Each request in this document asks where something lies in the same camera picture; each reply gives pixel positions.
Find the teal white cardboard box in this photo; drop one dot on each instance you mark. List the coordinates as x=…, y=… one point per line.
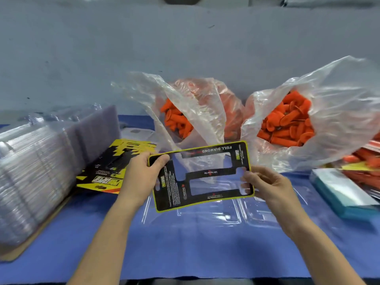
x=344, y=196

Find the white printed paper sheet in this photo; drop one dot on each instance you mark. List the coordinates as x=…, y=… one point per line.
x=135, y=133

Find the grey framed window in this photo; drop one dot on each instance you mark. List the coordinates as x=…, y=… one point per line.
x=332, y=1

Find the person's right hand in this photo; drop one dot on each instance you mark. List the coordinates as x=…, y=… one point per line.
x=276, y=196

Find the person's left hand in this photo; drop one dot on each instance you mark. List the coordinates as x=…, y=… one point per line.
x=139, y=181

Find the person's left forearm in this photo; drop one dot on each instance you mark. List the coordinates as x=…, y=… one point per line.
x=107, y=252

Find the large clear plastic bag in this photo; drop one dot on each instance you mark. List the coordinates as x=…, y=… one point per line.
x=350, y=92

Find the stack of yellow black cards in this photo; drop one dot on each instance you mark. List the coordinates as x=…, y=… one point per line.
x=107, y=172

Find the yellow black backing card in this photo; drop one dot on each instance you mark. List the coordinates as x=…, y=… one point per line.
x=169, y=193

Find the stack of clear blister shells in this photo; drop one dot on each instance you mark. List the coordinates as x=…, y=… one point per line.
x=35, y=169

